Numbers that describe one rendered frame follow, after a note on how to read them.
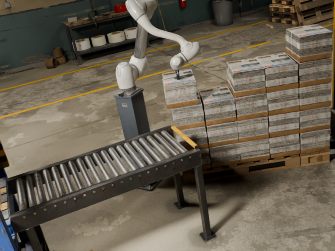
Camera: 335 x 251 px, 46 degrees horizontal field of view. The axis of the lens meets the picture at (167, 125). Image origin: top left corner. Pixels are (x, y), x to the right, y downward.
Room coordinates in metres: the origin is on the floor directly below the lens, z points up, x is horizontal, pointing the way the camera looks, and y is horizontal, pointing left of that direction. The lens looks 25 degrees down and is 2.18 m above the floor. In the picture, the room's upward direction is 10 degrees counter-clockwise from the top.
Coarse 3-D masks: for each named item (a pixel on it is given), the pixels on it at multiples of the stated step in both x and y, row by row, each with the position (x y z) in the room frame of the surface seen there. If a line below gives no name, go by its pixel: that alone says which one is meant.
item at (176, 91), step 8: (168, 80) 3.38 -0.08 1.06; (176, 80) 3.33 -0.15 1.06; (184, 80) 3.30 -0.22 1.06; (192, 80) 3.27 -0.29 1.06; (168, 88) 3.26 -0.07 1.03; (176, 88) 3.25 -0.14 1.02; (184, 88) 3.26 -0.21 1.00; (192, 88) 3.26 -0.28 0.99; (168, 96) 3.27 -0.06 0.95; (176, 96) 3.26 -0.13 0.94; (184, 96) 3.26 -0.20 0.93; (192, 96) 3.26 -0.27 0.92; (168, 104) 3.26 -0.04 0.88
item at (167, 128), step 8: (160, 128) 2.95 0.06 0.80; (168, 128) 2.93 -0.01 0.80; (136, 136) 2.88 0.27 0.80; (144, 136) 2.86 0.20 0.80; (112, 144) 2.81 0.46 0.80; (120, 144) 2.79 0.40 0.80; (88, 152) 2.74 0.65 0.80; (96, 152) 2.73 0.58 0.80; (128, 152) 2.81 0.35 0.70; (64, 160) 2.68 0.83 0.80; (72, 160) 2.67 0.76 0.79; (112, 160) 2.76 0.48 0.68; (40, 168) 2.62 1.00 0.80; (48, 168) 2.61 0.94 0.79; (88, 168) 2.70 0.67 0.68; (16, 176) 2.56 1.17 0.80; (24, 176) 2.55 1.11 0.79; (32, 176) 2.56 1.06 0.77; (8, 184) 2.51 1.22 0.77; (24, 184) 2.54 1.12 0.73; (16, 192) 2.52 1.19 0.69
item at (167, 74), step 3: (189, 69) 3.61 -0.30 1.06; (168, 72) 3.61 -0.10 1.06; (171, 72) 3.59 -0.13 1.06; (174, 72) 3.58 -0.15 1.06; (180, 72) 3.55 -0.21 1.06; (183, 72) 3.54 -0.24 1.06; (186, 72) 3.52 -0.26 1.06; (189, 72) 3.51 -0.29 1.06; (165, 75) 3.54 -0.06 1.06; (168, 75) 3.52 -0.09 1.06; (171, 75) 3.51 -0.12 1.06; (174, 75) 3.50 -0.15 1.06
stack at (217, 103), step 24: (216, 96) 3.38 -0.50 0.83; (240, 96) 3.28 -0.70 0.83; (264, 96) 3.25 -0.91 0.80; (288, 96) 3.24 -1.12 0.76; (192, 120) 3.26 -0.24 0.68; (264, 120) 3.24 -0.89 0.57; (288, 120) 3.24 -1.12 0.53; (240, 144) 3.25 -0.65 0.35; (264, 144) 3.24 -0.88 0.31; (288, 144) 3.23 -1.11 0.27; (216, 168) 3.25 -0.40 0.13; (240, 168) 3.25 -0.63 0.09; (288, 168) 3.23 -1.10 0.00
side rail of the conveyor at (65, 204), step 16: (176, 160) 2.41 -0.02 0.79; (192, 160) 2.45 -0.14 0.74; (128, 176) 2.29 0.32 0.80; (144, 176) 2.33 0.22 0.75; (160, 176) 2.36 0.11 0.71; (80, 192) 2.19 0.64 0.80; (96, 192) 2.21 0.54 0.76; (112, 192) 2.25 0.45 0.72; (32, 208) 2.10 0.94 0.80; (48, 208) 2.11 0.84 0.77; (64, 208) 2.14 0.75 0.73; (80, 208) 2.17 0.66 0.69; (16, 224) 2.04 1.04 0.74; (32, 224) 2.07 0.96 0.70
